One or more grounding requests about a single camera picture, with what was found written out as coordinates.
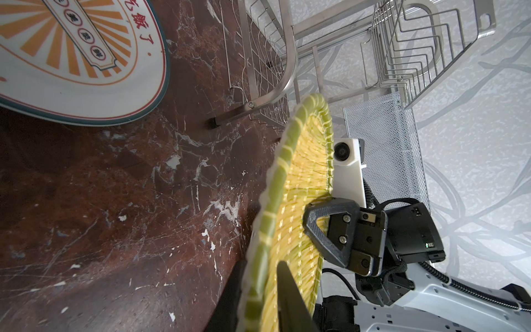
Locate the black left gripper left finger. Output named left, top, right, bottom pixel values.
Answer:
left=205, top=260, right=247, bottom=332

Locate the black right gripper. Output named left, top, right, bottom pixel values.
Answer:
left=302, top=198, right=446, bottom=307

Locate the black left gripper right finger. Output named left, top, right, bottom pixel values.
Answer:
left=277, top=261, right=319, bottom=332

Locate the yellow woven bamboo plate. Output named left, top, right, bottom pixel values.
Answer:
left=236, top=94, right=334, bottom=331

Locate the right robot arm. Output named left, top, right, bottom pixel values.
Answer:
left=302, top=198, right=530, bottom=331

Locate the stainless steel dish rack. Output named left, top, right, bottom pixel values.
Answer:
left=209, top=1, right=496, bottom=129

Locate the small orange sunburst plate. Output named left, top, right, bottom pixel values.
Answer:
left=1, top=1, right=170, bottom=127

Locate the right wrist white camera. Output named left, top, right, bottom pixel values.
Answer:
left=332, top=138, right=366, bottom=208

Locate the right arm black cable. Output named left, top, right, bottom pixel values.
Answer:
left=321, top=178, right=531, bottom=312

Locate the white wire mesh basket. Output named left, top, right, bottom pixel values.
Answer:
left=343, top=92, right=430, bottom=208

